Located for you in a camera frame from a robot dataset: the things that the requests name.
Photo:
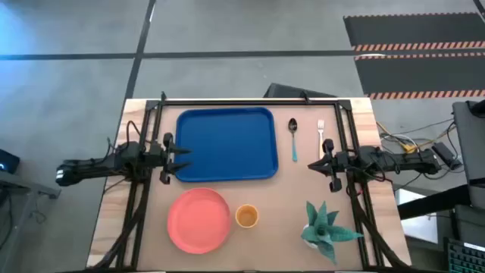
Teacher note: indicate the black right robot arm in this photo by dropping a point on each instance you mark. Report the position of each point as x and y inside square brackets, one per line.
[394, 159]

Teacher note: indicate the salmon pink plastic plate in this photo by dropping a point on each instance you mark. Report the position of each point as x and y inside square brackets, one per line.
[199, 220]

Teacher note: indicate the black device blue light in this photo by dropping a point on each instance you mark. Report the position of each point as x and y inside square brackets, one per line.
[7, 161]

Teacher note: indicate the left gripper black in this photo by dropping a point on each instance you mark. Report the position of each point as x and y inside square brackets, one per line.
[166, 159]

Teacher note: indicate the black aluminium table frame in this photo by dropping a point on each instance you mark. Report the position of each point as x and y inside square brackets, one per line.
[246, 102]

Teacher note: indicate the black hazard-striped floor mat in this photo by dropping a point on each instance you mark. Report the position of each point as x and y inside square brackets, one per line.
[417, 74]
[409, 30]

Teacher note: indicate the yellow plastic cup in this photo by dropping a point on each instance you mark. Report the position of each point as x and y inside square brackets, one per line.
[247, 216]

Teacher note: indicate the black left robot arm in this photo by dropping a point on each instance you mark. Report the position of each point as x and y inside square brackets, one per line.
[94, 167]

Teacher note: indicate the green artificial succulent plant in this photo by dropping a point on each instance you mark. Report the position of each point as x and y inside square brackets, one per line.
[322, 231]

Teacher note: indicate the black desk beam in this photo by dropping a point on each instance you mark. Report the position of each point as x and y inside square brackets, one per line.
[432, 203]

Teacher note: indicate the white board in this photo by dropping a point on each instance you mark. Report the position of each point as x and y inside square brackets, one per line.
[417, 223]

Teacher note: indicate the grey metal stand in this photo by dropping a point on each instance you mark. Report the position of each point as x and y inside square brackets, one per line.
[22, 189]

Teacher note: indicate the black angular case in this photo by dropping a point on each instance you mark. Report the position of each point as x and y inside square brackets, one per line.
[288, 91]

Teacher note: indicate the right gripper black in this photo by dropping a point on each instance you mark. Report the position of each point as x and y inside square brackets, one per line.
[335, 161]

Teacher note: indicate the black backlit keyboard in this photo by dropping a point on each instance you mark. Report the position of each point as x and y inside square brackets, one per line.
[466, 259]

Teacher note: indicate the blue plastic tray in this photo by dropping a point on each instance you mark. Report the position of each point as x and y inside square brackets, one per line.
[227, 144]

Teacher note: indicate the black power adapter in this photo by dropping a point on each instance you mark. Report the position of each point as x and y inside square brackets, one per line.
[446, 154]

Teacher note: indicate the dark grey computer case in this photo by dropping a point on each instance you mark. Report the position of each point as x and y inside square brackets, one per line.
[471, 144]

